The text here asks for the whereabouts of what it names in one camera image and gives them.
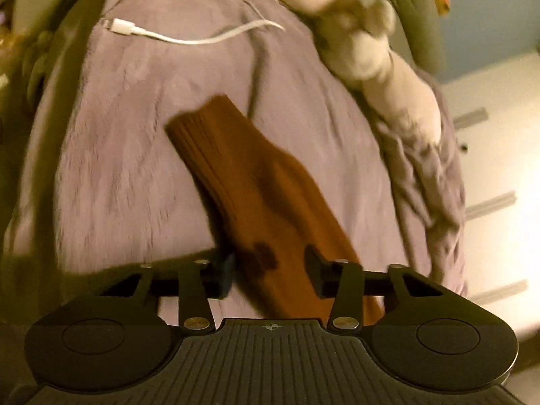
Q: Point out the purple bed sheet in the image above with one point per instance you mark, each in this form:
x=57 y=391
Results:
x=126 y=143

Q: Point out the crumpled purple duvet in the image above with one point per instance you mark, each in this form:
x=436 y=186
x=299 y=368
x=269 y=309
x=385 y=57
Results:
x=430 y=202

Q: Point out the white plush toy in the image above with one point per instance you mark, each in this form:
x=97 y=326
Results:
x=358 y=38

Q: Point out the brown knitted sock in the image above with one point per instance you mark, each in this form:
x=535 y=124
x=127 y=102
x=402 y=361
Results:
x=261 y=202

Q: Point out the pale printed pillow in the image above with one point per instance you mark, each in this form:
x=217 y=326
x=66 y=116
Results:
x=405 y=93

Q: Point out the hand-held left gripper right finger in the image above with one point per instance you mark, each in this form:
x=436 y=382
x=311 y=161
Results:
x=313 y=268

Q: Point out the green pillow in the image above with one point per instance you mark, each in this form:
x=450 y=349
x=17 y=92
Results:
x=417 y=17

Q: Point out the white wardrobe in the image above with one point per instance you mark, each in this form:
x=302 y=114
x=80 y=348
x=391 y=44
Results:
x=498 y=168

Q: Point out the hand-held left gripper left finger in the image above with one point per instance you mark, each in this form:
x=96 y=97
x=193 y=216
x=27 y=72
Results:
x=226 y=271

